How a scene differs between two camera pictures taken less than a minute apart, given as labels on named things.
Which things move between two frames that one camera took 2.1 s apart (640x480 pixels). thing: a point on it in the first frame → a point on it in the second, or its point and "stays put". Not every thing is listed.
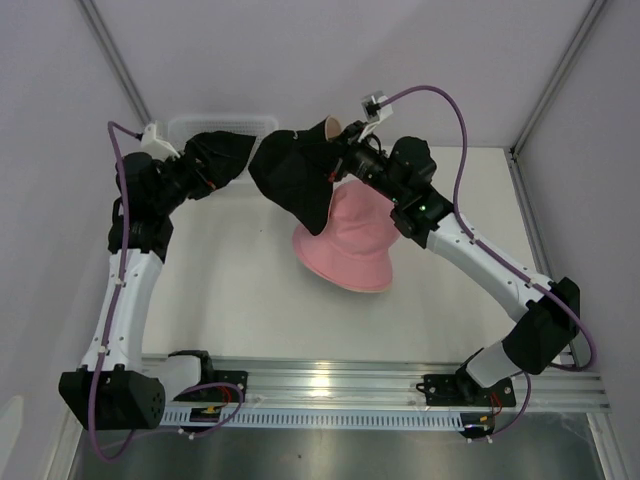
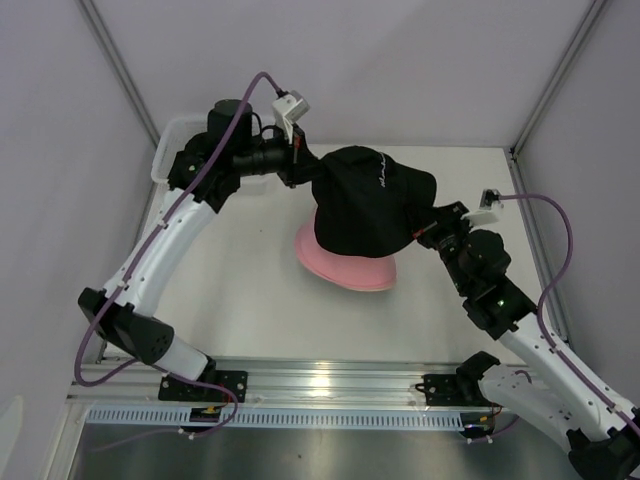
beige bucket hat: [368, 291] stays put
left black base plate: [218, 393] stays put
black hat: [294, 167] → [365, 201]
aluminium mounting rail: [373, 385] stays put
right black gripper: [350, 147] → [442, 218]
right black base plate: [459, 390] stays put
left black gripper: [202, 180] → [300, 166]
